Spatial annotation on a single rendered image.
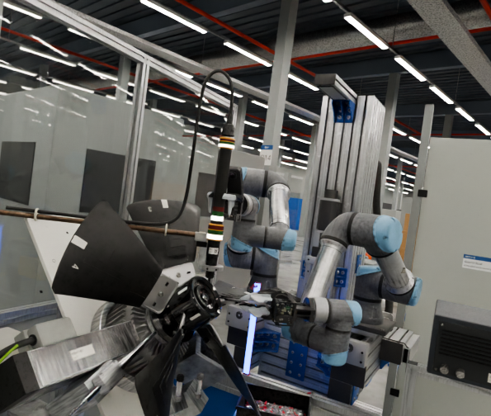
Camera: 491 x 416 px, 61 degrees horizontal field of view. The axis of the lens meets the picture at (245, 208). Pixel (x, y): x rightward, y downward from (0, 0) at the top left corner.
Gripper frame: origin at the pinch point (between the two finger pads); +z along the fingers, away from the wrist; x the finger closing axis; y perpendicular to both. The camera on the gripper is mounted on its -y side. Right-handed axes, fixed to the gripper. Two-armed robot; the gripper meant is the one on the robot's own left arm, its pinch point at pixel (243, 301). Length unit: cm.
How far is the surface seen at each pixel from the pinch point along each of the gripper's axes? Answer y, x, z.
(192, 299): 18.6, -6.6, 16.7
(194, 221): -8.4, -20.6, 16.7
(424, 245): -113, -3, -132
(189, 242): -1.9, -15.6, 17.8
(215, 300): 11.4, -4.1, 9.9
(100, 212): 19, -25, 40
